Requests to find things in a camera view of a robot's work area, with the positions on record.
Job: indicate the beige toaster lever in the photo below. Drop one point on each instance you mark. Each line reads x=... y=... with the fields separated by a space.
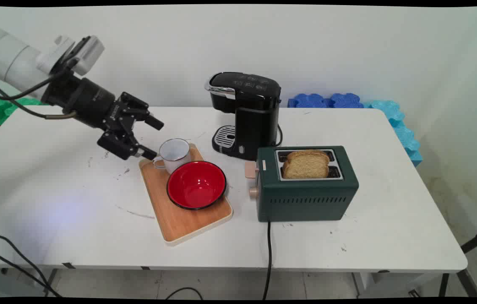
x=250 y=169

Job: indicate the wooden serving tray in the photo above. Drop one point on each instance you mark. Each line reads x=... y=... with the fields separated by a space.
x=179 y=223

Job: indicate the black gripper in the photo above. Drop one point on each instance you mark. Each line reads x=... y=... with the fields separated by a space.
x=86 y=101

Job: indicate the red bowl black rim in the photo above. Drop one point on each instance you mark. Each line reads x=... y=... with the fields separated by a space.
x=196 y=185

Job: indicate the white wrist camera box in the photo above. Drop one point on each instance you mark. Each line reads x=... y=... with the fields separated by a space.
x=88 y=52

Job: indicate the dark green toaster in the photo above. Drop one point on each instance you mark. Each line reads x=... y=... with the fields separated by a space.
x=306 y=202

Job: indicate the white enamel mug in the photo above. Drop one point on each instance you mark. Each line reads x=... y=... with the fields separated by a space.
x=175 y=154

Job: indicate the toast slice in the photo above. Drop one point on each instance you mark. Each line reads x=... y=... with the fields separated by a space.
x=308 y=154
x=306 y=169

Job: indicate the black coffee machine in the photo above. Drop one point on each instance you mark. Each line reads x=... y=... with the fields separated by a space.
x=255 y=118

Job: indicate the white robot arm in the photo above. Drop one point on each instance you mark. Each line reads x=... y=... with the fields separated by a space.
x=8 y=57

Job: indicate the dark blue foam block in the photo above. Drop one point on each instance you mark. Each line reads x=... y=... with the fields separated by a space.
x=325 y=101

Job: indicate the cyan foam block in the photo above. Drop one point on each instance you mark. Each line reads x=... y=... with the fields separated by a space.
x=403 y=131

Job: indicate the beige toaster dial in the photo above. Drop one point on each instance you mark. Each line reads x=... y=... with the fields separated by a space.
x=253 y=193

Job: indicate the grey table leg frame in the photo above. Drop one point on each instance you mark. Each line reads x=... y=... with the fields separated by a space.
x=390 y=283

